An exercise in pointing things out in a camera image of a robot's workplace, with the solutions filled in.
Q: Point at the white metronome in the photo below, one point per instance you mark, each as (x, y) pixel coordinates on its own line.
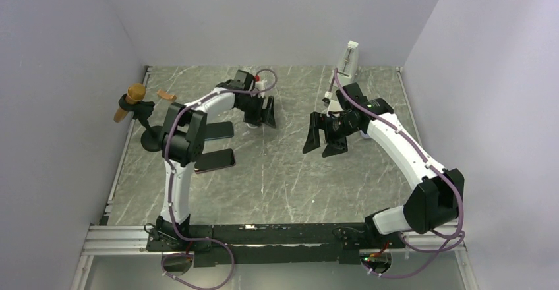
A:
(346, 73)

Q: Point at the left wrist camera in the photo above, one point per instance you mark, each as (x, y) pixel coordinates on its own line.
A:
(259, 86)

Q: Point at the small brown block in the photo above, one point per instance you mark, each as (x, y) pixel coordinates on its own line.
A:
(162, 94)

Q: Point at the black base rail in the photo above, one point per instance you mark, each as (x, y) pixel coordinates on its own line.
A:
(211, 245)

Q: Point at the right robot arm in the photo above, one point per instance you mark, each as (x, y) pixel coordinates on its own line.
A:
(436, 192)

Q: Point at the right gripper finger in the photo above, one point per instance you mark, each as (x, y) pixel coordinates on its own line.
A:
(317, 123)
(334, 148)

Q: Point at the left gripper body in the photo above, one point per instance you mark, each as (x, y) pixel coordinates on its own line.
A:
(253, 108)

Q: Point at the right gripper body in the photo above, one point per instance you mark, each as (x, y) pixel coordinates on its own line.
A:
(337, 128)

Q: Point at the black phone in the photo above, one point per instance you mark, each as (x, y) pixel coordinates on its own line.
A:
(216, 160)

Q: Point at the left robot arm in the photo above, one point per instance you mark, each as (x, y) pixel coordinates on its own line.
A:
(183, 135)

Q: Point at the blue phone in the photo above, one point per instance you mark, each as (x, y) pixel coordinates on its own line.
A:
(219, 130)

